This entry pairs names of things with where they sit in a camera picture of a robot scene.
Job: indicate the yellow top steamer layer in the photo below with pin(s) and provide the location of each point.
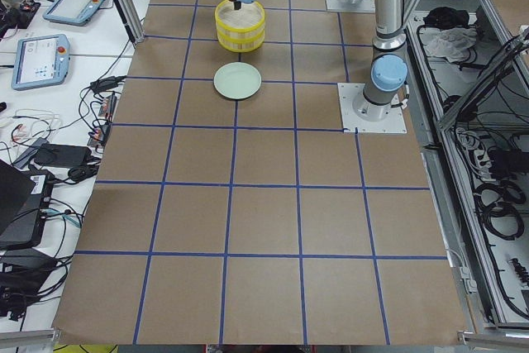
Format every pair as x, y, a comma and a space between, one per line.
248, 19

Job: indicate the yellow steamer layer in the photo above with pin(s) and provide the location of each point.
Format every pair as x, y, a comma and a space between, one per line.
248, 19
241, 45

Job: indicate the yellow bottom steamer layer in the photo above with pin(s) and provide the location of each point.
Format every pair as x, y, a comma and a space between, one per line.
241, 45

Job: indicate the light green plate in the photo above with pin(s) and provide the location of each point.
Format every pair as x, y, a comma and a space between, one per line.
237, 80

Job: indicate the blue teach pendant far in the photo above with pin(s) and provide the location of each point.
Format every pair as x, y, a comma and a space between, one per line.
72, 12

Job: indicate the blue teach pendant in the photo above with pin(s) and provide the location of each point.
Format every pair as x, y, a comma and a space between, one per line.
72, 12
41, 62

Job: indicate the blue teach pendant near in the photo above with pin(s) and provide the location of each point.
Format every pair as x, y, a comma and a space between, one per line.
41, 62

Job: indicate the black power adapter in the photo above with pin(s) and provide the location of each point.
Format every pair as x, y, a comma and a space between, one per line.
62, 156

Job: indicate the white crumpled cloth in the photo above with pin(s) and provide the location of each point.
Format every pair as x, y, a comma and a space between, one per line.
453, 44

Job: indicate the black laptop computer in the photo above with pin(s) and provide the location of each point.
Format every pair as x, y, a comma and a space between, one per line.
25, 195

